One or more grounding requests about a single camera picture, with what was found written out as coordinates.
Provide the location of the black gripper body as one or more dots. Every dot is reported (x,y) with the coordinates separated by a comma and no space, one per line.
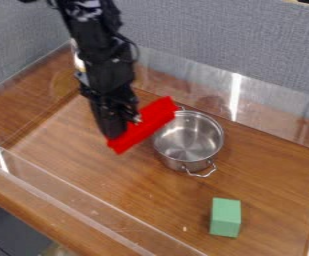
(106,82)

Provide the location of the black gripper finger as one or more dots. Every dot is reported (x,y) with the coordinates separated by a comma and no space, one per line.
(100,117)
(120,115)

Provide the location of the red rectangular block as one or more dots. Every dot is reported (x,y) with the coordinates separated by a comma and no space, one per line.
(156,114)

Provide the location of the small stainless steel pot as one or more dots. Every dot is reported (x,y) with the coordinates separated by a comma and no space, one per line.
(187,143)

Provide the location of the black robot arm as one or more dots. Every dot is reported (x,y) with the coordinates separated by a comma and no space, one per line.
(92,22)

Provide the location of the yellow Play-Doh container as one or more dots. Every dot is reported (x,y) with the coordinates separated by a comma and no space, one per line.
(77,62)

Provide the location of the clear acrylic table barrier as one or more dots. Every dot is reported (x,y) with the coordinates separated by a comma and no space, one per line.
(110,204)

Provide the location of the green foam block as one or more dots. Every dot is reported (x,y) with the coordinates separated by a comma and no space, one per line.
(224,217)

